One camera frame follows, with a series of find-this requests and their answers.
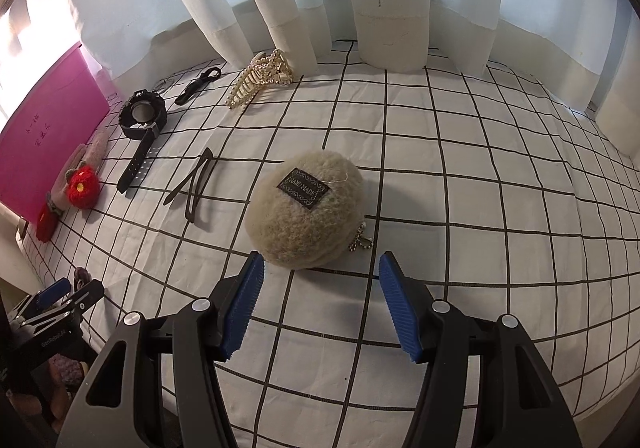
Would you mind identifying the pink plush hair clip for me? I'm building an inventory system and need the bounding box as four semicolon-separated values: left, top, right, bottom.
75;128;111;174

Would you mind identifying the black snap hair clip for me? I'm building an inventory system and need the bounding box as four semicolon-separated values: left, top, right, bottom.
184;147;214;224

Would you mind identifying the purple fuzzy cloth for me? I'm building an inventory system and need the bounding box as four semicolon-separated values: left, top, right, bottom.
47;357;91;386

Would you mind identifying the fluffy beige pouch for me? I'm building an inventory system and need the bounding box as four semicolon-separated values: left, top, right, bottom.
244;151;375;270

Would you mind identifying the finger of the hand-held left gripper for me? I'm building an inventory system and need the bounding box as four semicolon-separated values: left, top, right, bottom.
15;279;106;330
20;277;72;317

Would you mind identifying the red knit flower hair clip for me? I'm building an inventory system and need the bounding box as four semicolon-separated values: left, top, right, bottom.
34;203;58;244
50;150;99;210

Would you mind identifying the thin black hair clip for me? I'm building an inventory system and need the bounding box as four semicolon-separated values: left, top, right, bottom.
164;157;202;202

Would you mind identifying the pink folder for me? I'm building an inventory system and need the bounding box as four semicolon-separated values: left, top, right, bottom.
0;42;111;221

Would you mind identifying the black hair tie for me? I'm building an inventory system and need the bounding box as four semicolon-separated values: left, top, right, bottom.
174;67;223;106

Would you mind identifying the person's left hand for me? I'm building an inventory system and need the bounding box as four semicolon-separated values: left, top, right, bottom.
10;385;76;434

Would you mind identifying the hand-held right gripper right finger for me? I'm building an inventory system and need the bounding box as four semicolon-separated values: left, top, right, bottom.
378;251;583;448

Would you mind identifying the black checked white tablecloth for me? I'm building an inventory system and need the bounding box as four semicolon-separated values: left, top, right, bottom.
30;40;640;448

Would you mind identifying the pearl hair claw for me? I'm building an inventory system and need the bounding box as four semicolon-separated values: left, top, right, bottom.
227;48;296;110

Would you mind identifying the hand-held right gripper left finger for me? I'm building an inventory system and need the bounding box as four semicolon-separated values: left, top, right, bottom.
55;250;266;448

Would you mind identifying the black wrist watch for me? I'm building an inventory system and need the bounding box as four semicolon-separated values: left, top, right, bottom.
116;88;168;194

